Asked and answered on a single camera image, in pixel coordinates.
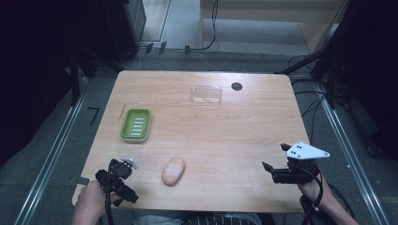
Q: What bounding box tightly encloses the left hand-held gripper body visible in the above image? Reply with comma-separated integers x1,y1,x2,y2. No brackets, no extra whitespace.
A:
94,157,140,208

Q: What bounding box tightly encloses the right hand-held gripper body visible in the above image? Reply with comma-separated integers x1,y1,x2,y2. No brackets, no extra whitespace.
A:
271,141,330,186

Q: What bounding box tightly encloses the person's right hand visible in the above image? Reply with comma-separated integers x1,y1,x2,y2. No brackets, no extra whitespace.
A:
297,178,333,209

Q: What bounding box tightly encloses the person's left hand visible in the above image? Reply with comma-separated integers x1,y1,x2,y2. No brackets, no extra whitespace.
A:
72,180,123,225

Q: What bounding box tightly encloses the green soap dish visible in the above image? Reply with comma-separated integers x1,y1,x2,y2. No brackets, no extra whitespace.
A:
119,108,153,144

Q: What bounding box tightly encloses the peach soap bar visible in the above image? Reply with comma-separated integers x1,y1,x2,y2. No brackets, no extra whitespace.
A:
161,157,187,188

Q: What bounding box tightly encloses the thin wooden stick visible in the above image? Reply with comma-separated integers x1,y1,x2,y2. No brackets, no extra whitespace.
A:
118,103,127,123

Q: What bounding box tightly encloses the person's clothing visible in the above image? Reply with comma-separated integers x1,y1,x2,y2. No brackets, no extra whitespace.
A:
130,209,265,225

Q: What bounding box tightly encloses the black metal stand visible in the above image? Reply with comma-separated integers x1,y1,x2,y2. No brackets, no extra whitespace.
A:
274,0,360,111
64,45,128,107

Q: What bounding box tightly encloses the clear plastic lid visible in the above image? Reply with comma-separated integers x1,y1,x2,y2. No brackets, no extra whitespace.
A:
190,84,223,108

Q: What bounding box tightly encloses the light wooden shelf unit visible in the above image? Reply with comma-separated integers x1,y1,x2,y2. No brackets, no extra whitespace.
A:
199,0,351,55

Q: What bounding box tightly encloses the black cabinet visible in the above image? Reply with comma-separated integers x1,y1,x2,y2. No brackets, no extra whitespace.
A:
101,0,147,63

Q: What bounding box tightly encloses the metal floor rail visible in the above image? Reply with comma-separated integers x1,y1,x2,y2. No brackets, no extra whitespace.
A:
13,78,90,225
315,82,390,225

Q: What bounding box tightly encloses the left hand-held gripper cable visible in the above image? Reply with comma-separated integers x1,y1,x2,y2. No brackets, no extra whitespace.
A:
104,158,115,225

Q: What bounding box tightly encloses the hand-held gripper cable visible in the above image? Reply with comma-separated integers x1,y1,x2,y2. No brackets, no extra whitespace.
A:
104,158,115,225
298,167,324,225

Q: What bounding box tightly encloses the right hand-held gripper cable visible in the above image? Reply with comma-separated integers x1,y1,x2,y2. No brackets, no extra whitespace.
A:
298,167,324,225

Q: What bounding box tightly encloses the bundle of black floor cables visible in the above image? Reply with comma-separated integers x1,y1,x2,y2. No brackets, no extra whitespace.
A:
287,53,328,145

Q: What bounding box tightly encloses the black hanging cable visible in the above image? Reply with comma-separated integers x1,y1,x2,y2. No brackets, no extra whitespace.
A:
183,0,220,55

